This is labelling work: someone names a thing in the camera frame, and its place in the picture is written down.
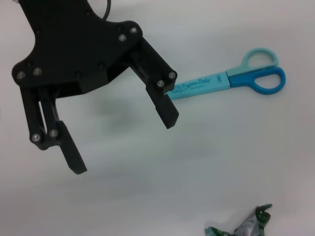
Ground left gripper cable with plugs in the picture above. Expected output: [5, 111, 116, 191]
[102, 0, 114, 20]

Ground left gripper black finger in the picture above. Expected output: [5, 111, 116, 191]
[127, 38, 180, 130]
[19, 85, 88, 175]

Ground green plastic wrapper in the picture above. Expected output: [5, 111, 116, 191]
[204, 203, 273, 236]

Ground blue and teal scissors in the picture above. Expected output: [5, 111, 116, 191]
[166, 47, 286, 101]

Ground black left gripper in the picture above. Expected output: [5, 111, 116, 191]
[11, 0, 144, 99]

